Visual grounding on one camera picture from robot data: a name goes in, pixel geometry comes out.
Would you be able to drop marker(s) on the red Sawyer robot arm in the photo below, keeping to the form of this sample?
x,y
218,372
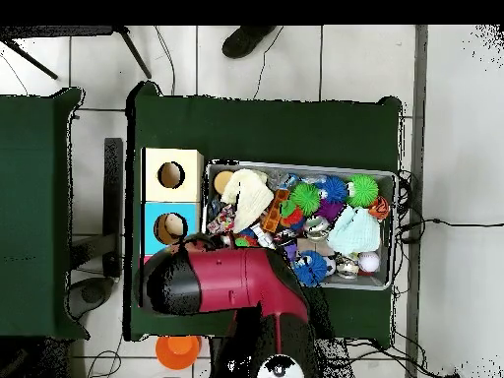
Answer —
x,y
236,279

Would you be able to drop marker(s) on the wooden box with three holes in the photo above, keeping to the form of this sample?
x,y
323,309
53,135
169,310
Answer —
x,y
185,189

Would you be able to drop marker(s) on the cream knitted cloth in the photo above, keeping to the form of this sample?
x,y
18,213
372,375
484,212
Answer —
x,y
248,197

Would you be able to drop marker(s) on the orange plastic block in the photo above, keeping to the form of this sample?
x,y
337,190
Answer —
x,y
271,216

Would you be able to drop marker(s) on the purple spiky ball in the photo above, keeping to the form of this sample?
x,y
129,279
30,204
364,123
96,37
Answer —
x,y
328,210

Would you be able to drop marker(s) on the dark green tablecloth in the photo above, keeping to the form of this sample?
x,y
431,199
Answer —
x,y
267,130

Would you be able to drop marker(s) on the blue spiky rubber ball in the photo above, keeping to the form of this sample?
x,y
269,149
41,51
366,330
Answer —
x,y
334,189

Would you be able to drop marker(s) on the blue fuzzy ball with eyes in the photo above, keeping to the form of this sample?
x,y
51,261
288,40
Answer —
x,y
313,269

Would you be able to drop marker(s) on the mint knitted cloth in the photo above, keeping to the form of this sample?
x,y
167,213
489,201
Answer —
x,y
354,232

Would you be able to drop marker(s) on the tiger plush toy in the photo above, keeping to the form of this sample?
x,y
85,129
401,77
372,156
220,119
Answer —
x,y
380,208

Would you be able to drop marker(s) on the white baseball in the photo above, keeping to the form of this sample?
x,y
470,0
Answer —
x,y
369,262

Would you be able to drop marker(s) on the black flat panel stand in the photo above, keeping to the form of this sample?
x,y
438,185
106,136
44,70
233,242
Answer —
x,y
113,197

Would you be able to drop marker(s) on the orange plastic cone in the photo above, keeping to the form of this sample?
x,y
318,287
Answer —
x,y
177,352

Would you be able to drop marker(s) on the person's foot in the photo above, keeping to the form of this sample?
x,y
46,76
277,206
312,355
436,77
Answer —
x,y
244,41

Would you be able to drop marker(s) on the grey round base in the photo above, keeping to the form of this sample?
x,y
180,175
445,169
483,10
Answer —
x,y
90,293

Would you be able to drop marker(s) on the black tripod stand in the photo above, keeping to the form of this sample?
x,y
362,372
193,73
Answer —
x,y
134,52

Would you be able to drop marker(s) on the green cloth covered side table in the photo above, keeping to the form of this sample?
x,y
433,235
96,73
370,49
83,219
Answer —
x,y
27,216

